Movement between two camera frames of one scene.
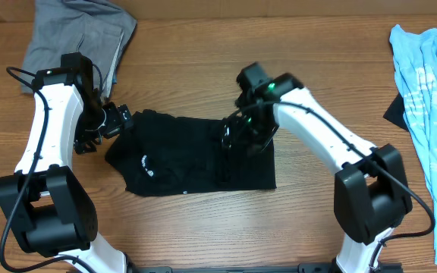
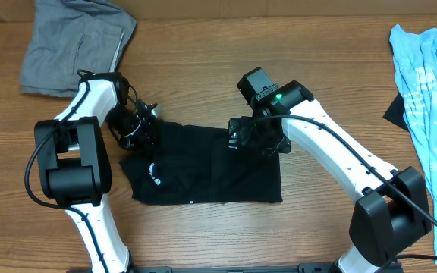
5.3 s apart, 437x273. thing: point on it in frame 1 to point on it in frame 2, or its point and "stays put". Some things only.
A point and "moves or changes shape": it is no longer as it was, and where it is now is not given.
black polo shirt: (165, 154) moves or changes shape
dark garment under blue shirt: (395, 113) stays put
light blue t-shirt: (428, 63) stays put
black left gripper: (117, 121) to (146, 140)
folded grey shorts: (101, 30) stays put
